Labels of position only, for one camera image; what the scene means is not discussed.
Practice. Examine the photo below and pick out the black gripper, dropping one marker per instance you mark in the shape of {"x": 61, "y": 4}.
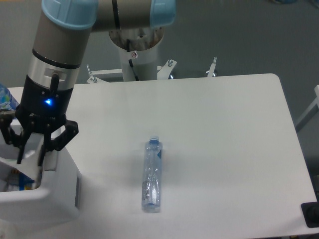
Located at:
{"x": 45, "y": 103}

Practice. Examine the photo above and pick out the white trash can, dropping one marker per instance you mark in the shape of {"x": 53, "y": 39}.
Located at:
{"x": 54, "y": 198}

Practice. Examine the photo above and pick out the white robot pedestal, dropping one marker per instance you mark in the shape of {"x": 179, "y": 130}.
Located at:
{"x": 138, "y": 51}

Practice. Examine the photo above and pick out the clear plastic water bottle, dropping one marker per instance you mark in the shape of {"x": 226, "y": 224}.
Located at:
{"x": 152, "y": 174}

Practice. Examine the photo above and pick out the white frame at right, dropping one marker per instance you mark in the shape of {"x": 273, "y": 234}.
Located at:
{"x": 309, "y": 112}

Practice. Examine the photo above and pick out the black device at table edge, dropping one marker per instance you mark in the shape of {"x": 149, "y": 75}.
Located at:
{"x": 311, "y": 214}

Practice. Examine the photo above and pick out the white pedestal base frame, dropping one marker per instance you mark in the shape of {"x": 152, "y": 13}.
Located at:
{"x": 163, "y": 72}

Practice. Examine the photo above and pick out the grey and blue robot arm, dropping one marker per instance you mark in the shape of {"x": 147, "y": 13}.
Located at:
{"x": 62, "y": 35}

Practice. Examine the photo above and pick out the blue labelled bottle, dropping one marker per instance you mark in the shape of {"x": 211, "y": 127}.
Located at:
{"x": 7, "y": 101}

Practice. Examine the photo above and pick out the blue snack wrapper in bin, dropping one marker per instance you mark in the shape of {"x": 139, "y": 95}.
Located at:
{"x": 17, "y": 181}

